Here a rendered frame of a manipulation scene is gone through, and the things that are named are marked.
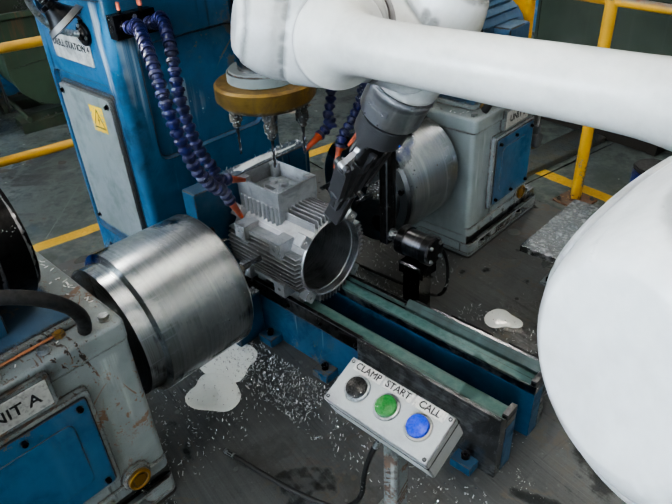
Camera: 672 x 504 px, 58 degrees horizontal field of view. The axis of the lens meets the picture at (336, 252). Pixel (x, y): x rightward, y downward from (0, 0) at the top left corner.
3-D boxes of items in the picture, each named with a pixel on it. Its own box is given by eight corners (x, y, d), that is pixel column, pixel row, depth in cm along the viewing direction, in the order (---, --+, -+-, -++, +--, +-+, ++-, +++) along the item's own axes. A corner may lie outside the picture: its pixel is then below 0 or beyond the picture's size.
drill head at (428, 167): (301, 235, 143) (291, 134, 129) (408, 173, 167) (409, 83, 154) (384, 274, 128) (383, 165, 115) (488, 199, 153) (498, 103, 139)
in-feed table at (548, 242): (514, 288, 141) (519, 245, 134) (567, 239, 157) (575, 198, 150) (618, 332, 127) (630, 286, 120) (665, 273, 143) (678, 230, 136)
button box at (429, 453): (334, 411, 86) (321, 396, 82) (363, 370, 88) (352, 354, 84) (434, 480, 76) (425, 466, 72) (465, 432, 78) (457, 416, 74)
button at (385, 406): (373, 413, 79) (369, 408, 78) (386, 395, 80) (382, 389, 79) (391, 425, 78) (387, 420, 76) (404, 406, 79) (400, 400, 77)
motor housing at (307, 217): (234, 280, 128) (220, 201, 118) (299, 242, 139) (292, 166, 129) (300, 320, 116) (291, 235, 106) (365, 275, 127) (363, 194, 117)
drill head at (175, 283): (22, 397, 104) (-35, 277, 90) (197, 295, 125) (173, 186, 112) (95, 480, 89) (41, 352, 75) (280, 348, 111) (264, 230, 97)
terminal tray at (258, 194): (239, 209, 122) (234, 176, 118) (279, 189, 128) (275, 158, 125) (280, 228, 115) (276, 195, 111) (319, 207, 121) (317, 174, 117)
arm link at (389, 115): (359, 68, 77) (343, 103, 82) (408, 116, 75) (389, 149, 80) (403, 51, 83) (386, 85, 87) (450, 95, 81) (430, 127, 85)
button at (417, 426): (403, 433, 76) (400, 428, 75) (416, 414, 77) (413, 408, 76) (423, 446, 75) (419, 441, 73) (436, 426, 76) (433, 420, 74)
